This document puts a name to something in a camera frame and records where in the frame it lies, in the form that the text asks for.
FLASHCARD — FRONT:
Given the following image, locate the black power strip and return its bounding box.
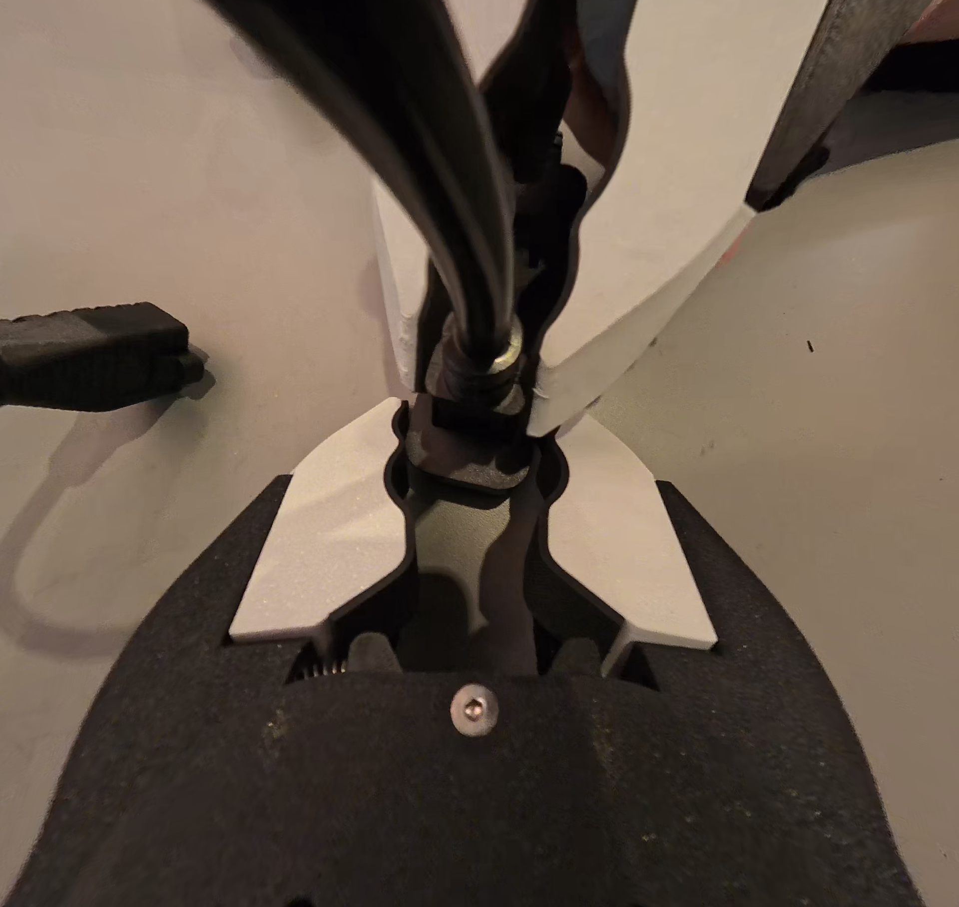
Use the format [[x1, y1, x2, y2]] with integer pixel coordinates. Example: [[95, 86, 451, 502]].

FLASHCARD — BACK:
[[405, 165, 589, 492]]

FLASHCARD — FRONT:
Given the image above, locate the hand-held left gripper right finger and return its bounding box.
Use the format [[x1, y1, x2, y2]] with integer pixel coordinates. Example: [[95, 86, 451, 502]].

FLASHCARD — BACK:
[[530, 414, 719, 676]]

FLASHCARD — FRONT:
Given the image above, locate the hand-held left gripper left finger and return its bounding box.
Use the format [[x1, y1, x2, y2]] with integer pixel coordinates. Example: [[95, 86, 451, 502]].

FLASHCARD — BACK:
[[227, 396, 418, 661]]

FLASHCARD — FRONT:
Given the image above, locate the person's right hand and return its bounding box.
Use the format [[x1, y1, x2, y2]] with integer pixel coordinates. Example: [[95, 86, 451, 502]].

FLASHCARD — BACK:
[[565, 48, 624, 166]]

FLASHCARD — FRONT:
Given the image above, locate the black angled cord connector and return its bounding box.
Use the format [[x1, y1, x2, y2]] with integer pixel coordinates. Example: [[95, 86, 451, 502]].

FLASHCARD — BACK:
[[0, 301, 207, 413]]

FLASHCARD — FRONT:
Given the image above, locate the black power cable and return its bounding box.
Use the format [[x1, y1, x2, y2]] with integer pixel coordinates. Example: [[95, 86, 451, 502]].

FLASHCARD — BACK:
[[146, 0, 521, 357]]

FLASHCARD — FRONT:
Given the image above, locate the black power plug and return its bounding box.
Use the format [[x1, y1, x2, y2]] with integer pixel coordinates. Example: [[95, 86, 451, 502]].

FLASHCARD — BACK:
[[423, 315, 536, 428]]

